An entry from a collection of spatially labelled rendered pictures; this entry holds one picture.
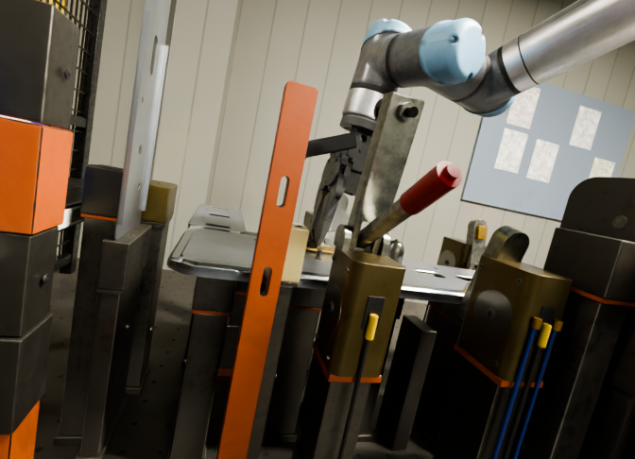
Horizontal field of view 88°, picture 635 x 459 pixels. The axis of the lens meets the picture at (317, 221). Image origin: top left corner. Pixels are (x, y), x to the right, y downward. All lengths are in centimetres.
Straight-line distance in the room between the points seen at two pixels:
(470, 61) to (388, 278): 30
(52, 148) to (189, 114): 176
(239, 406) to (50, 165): 28
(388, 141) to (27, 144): 29
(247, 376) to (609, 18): 57
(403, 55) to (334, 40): 194
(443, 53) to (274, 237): 31
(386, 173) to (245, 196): 193
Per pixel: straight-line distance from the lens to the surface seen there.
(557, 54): 56
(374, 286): 32
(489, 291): 43
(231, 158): 224
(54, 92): 33
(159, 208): 58
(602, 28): 56
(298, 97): 32
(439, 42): 48
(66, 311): 99
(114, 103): 240
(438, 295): 49
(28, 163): 32
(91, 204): 49
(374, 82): 55
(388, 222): 31
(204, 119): 206
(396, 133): 34
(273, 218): 32
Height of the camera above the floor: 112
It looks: 7 degrees down
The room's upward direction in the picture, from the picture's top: 12 degrees clockwise
